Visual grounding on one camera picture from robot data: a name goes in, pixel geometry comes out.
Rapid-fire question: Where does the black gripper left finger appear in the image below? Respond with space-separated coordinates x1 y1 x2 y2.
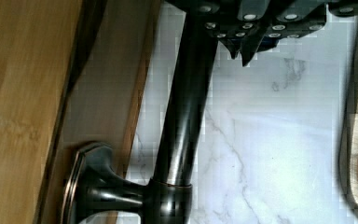
166 0 272 60

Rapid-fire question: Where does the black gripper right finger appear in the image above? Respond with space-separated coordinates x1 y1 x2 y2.
241 0 358 66

